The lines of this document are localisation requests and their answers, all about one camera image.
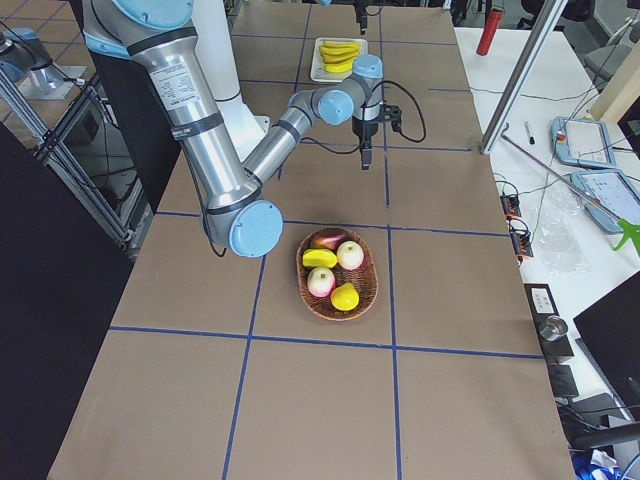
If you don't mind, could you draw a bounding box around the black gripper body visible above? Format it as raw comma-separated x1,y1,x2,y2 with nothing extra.
353,0,368,15
352,102,402,150

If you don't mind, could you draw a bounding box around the yellow banana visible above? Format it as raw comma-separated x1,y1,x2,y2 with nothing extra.
323,60,354,74
319,46,360,58
320,41,361,50
322,52,359,66

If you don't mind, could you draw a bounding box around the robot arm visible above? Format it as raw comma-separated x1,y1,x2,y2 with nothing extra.
314,0,369,35
82,1,383,258

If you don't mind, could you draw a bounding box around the white bear tray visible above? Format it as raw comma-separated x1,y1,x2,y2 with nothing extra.
310,37,368,83

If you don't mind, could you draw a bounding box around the dark purple eggplant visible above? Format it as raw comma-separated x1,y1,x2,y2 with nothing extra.
309,229,348,251

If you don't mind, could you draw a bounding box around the red green apple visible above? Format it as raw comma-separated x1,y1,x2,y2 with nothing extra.
336,240,365,271
307,267,335,298

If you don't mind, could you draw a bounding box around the yellow starfruit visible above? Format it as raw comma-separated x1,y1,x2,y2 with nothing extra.
302,248,338,269

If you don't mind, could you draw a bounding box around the red cylinder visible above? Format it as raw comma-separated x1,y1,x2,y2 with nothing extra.
476,7,504,56

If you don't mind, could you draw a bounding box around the yellow lemon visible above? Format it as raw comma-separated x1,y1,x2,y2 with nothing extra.
330,282,360,312

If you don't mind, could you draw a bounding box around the black orange connector box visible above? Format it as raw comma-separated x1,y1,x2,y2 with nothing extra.
500,194,521,220

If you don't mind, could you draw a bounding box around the black marker pen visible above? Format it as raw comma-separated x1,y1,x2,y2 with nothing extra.
524,120,536,145

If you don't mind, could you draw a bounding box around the brown paper table cover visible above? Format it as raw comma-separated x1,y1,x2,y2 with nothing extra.
49,8,573,479

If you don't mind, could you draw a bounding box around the blue teach pendant far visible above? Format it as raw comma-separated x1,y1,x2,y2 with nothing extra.
551,116,616,169

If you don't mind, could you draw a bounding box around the blue teach pendant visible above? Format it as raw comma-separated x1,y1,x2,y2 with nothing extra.
551,116,616,169
571,169,639,225

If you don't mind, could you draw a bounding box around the black label box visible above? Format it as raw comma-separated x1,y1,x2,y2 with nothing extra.
524,283,573,364

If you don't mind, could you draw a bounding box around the blue teach pendant near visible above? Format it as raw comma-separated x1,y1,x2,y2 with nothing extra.
571,169,639,225

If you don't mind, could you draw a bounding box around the metal cup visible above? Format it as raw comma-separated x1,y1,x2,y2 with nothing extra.
538,315,568,342

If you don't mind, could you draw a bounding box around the metal reacher grabber stick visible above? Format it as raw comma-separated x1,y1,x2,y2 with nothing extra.
500,123,639,252

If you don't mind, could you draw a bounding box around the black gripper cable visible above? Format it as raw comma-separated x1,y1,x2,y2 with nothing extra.
299,79,428,155

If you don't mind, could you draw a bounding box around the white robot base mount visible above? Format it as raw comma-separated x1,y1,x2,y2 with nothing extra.
191,0,270,162

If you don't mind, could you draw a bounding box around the aluminium frame post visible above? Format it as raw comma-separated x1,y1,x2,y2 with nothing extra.
480,0,568,155

